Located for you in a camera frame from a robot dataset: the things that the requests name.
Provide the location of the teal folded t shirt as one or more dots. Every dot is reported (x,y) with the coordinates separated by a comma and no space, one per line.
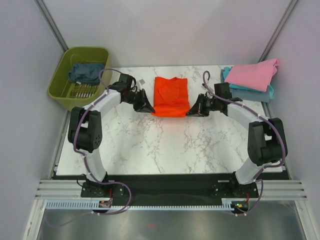
(226,70)

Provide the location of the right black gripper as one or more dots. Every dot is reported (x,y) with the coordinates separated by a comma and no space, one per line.
(198,109)

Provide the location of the olive green plastic basket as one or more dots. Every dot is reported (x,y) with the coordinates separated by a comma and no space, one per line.
(71,95)

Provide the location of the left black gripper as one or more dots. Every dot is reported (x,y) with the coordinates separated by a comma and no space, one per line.
(143,105)

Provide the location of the pink folded t shirt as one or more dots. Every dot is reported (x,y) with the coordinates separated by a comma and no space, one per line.
(255,76)

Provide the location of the orange t shirt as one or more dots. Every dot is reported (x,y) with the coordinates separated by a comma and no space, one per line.
(171,98)

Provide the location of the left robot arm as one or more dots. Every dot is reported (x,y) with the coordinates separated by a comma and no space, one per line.
(85,125)

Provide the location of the dark blue crumpled t shirt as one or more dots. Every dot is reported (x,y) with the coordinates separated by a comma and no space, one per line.
(85,73)

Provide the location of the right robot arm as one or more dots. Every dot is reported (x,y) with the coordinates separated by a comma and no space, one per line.
(266,138)

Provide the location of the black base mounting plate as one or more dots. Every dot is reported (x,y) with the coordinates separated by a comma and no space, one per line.
(170,188)

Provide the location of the light blue cable duct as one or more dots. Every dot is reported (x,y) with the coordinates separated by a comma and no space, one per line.
(95,204)

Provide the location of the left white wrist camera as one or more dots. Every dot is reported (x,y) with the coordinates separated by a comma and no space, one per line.
(142,82)

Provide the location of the aluminium rail frame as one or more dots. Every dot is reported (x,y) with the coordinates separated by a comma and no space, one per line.
(276,190)

